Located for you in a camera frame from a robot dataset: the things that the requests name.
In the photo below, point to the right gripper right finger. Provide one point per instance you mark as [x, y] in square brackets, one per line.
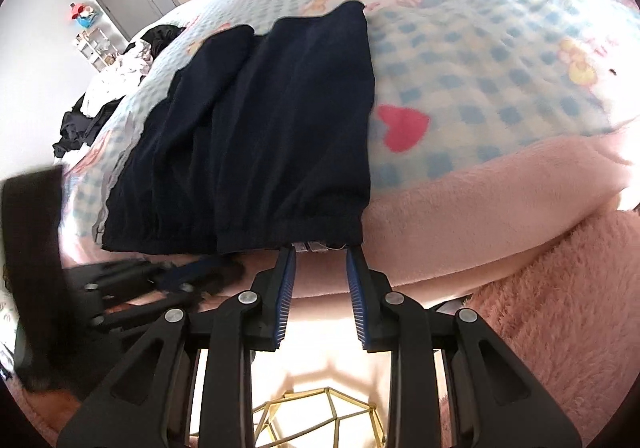
[493, 398]

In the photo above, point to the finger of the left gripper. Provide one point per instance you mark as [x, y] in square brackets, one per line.
[137, 290]

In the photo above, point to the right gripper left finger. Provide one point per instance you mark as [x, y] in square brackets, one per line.
[188, 380]

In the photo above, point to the navy blue striped shorts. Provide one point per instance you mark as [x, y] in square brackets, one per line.
[261, 141]

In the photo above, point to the black garment in pile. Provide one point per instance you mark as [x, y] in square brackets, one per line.
[83, 122]

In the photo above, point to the pink patterned garment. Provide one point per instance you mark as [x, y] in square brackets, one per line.
[135, 61]

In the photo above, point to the white shelf rack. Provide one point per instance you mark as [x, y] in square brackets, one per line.
[96, 48]

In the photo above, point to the red blue plush toy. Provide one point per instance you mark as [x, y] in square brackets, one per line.
[83, 14]

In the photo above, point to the blue checkered cartoon blanket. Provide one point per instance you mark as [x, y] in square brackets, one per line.
[458, 83]

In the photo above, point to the gold wire basket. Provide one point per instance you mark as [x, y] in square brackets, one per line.
[323, 417]

